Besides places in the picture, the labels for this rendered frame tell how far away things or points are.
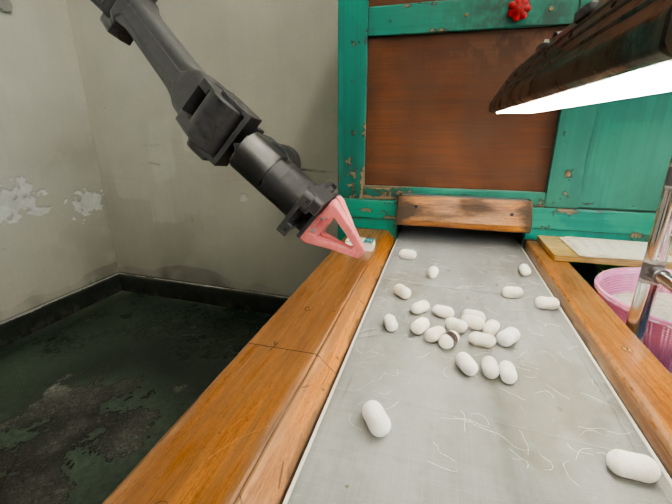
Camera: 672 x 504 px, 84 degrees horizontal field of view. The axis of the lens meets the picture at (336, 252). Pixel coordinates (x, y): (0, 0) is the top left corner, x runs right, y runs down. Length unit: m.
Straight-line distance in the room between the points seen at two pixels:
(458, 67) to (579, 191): 0.38
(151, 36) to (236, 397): 0.52
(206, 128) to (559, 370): 0.52
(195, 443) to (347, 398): 0.16
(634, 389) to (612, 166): 0.61
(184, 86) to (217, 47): 1.54
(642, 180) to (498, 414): 0.72
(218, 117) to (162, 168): 1.85
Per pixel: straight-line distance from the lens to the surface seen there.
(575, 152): 0.99
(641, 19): 0.23
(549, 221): 1.00
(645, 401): 0.49
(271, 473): 0.35
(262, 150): 0.49
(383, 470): 0.37
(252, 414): 0.38
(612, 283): 0.85
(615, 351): 0.56
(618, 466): 0.42
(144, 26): 0.71
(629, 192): 1.04
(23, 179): 2.43
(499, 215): 0.93
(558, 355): 0.57
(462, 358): 0.48
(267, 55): 1.97
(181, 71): 0.59
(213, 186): 2.16
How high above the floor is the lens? 1.02
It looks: 18 degrees down
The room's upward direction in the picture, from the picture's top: straight up
